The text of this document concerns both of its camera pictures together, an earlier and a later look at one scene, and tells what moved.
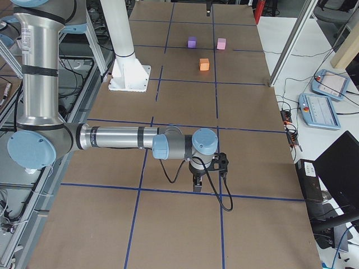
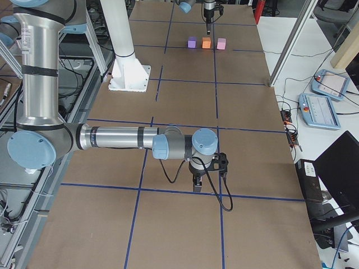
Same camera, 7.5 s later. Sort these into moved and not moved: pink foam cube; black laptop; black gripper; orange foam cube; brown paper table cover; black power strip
Moved: orange foam cube; black gripper
Not moved: pink foam cube; black power strip; brown paper table cover; black laptop
